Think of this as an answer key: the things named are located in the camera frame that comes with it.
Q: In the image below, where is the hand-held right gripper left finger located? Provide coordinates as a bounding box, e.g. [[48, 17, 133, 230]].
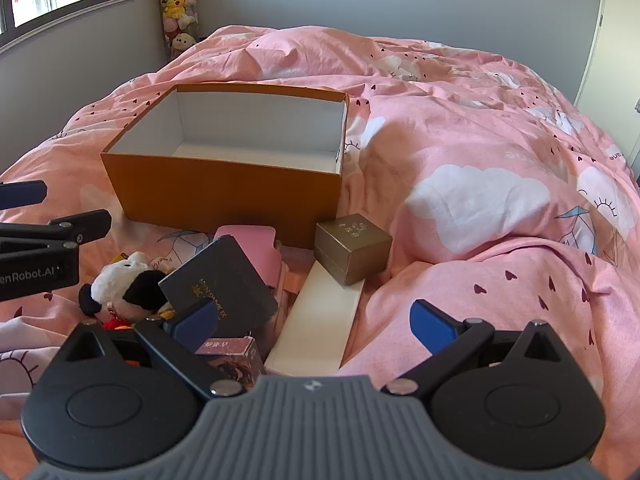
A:
[[62, 299, 241, 401]]

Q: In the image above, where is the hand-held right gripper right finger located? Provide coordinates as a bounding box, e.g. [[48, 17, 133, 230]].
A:
[[382, 299, 561, 396]]

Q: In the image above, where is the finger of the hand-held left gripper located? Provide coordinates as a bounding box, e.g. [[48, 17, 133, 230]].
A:
[[0, 180, 48, 210], [0, 209, 112, 261]]

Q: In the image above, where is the dark grey textured box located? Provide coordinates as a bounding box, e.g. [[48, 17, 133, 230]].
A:
[[158, 234, 279, 338]]

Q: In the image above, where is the brown picture card box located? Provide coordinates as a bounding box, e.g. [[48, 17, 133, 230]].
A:
[[195, 336, 266, 393]]

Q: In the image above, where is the black and white plush toy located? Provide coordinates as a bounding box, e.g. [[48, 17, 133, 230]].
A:
[[79, 251, 173, 322]]

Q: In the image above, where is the pink pouch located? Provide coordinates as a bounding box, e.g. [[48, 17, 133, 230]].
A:
[[214, 225, 301, 311]]

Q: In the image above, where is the orange cardboard box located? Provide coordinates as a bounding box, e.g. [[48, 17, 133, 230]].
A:
[[100, 84, 349, 250]]

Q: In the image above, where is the long white box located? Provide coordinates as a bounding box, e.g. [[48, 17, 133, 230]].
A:
[[263, 260, 366, 376]]

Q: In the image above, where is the gold gift box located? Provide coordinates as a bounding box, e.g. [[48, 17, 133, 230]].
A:
[[314, 213, 393, 287]]

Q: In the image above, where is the pink printed duvet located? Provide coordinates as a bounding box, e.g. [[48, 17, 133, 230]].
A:
[[0, 25, 640, 461]]

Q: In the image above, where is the clear tube of plush toys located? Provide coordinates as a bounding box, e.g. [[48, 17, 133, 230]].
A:
[[159, 0, 200, 61]]

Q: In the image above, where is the white door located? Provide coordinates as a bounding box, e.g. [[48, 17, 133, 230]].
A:
[[575, 0, 640, 171]]

